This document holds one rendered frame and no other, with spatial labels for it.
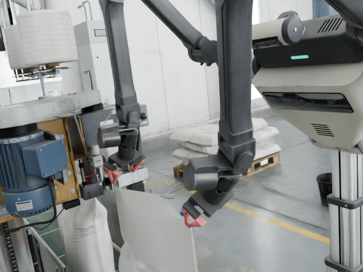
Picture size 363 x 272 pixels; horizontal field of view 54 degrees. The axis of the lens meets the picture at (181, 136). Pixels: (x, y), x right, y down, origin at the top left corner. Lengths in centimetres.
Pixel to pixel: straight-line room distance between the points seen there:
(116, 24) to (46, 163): 45
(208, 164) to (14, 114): 58
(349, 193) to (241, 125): 73
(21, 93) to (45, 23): 298
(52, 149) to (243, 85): 62
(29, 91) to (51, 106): 295
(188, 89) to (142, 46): 123
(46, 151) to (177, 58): 563
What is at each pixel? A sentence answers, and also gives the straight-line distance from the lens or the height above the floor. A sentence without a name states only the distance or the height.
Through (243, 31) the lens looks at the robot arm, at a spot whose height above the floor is 153.
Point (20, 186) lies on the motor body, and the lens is 116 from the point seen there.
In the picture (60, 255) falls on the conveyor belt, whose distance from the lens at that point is 248.
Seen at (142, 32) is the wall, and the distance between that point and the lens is 623.
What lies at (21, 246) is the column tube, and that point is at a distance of 148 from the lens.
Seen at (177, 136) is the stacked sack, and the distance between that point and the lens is 445.
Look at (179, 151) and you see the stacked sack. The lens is 452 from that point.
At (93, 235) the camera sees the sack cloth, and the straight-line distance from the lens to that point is 179.
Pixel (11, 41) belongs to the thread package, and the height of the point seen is 163.
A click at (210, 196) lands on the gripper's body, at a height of 118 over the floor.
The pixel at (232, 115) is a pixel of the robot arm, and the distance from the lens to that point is 70.
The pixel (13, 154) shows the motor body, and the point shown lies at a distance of 113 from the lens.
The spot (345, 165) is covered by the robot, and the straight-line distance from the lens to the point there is 134.
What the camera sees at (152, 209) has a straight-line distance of 130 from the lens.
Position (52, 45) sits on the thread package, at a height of 158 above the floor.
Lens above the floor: 149
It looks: 12 degrees down
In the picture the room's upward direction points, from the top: 7 degrees counter-clockwise
